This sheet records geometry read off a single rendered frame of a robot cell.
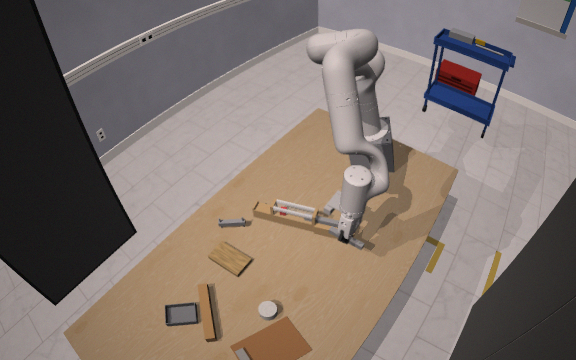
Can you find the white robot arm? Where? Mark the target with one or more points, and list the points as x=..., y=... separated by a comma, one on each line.
x=345, y=109

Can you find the long brown wooden beam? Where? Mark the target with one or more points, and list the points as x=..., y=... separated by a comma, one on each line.
x=207, y=313

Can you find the grey square stick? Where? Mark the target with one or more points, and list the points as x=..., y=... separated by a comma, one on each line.
x=327, y=221
x=352, y=241

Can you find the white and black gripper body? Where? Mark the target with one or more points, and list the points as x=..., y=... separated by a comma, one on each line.
x=350, y=226

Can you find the black shallow tray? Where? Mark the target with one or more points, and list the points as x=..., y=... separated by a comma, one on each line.
x=181, y=314

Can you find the grey flat bar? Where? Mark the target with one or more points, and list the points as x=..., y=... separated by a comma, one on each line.
x=231, y=222

